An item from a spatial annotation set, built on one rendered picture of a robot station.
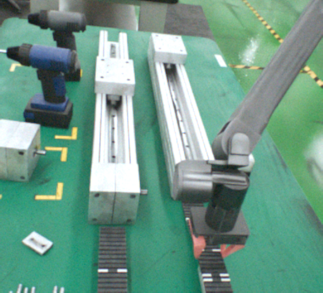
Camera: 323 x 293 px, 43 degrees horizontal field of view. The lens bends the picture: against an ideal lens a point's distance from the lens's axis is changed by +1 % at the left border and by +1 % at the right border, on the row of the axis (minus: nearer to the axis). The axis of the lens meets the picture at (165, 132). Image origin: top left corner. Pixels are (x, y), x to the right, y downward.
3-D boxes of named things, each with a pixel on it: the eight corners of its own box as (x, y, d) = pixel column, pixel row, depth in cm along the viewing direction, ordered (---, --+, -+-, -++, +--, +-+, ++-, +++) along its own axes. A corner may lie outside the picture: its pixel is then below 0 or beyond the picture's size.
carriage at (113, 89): (132, 104, 118) (135, 83, 114) (94, 101, 116) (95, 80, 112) (130, 79, 131) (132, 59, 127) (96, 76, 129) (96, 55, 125)
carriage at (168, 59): (183, 71, 141) (187, 53, 138) (152, 69, 139) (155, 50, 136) (177, 53, 154) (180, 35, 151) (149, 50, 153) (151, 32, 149)
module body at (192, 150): (211, 198, 98) (219, 172, 93) (170, 197, 96) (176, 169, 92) (171, 59, 163) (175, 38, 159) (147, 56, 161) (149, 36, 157)
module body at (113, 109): (133, 195, 95) (137, 167, 90) (89, 194, 93) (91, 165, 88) (124, 54, 160) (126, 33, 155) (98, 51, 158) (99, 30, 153)
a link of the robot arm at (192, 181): (251, 132, 68) (234, 140, 76) (183, 125, 66) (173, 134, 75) (249, 205, 66) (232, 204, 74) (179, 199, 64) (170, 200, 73)
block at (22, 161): (39, 184, 93) (38, 151, 88) (-13, 177, 92) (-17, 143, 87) (50, 157, 102) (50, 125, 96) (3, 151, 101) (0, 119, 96)
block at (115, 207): (146, 225, 88) (151, 192, 83) (87, 223, 86) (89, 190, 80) (143, 196, 95) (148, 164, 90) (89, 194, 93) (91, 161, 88)
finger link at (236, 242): (193, 242, 83) (203, 208, 78) (227, 242, 84) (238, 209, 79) (200, 270, 77) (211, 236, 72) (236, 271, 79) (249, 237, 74)
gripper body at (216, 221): (188, 213, 78) (195, 184, 74) (238, 215, 80) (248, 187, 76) (193, 240, 72) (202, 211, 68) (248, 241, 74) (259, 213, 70)
